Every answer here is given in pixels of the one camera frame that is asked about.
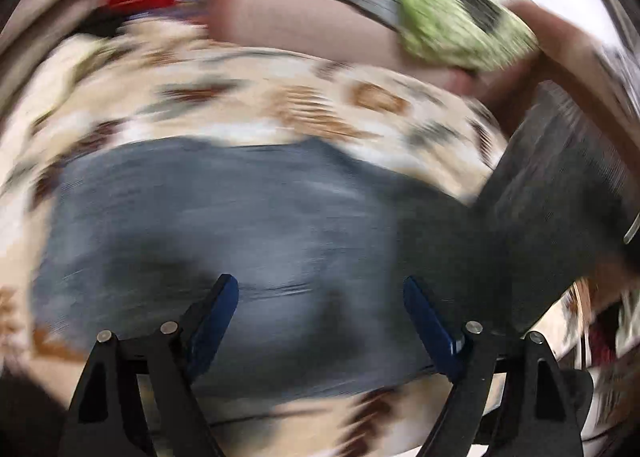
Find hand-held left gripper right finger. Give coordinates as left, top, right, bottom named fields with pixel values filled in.
left=403, top=275, right=586, bottom=457

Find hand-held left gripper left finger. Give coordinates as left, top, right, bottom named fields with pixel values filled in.
left=61, top=273, right=240, bottom=457

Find blue denim pants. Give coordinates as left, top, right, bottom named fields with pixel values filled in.
left=32, top=134, right=481, bottom=400

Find green patterned quilt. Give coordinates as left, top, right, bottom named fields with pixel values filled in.
left=380, top=0, right=541, bottom=73

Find leaf print blanket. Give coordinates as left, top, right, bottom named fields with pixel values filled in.
left=0, top=17, right=601, bottom=457

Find pink and brown sofa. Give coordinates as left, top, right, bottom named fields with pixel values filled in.
left=207, top=0, right=640, bottom=178

